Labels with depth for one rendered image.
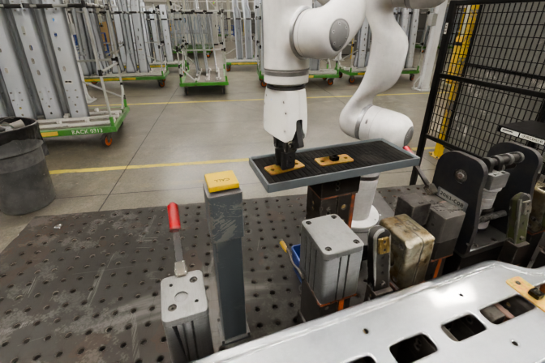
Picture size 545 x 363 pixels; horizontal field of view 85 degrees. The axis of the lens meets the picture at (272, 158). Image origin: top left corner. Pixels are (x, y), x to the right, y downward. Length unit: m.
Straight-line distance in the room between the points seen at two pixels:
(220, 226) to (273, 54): 0.35
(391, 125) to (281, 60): 0.50
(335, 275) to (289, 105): 0.30
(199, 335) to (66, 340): 0.56
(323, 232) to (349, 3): 0.38
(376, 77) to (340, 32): 0.45
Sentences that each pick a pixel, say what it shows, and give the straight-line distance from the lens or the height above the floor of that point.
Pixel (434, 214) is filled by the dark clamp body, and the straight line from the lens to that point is 0.74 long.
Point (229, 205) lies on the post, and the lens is 0.61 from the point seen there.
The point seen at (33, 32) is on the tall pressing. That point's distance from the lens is 4.60.
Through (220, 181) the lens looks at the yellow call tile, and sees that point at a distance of 0.60.
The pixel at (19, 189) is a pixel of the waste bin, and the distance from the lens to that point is 3.09.
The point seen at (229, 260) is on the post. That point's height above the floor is 0.97.
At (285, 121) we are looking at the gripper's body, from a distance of 0.56.
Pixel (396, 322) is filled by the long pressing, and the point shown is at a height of 1.00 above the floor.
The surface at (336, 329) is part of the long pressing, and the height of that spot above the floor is 1.00.
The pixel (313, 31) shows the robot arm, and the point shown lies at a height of 1.44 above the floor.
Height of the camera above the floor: 1.45
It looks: 25 degrees down
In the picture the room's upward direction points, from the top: straight up
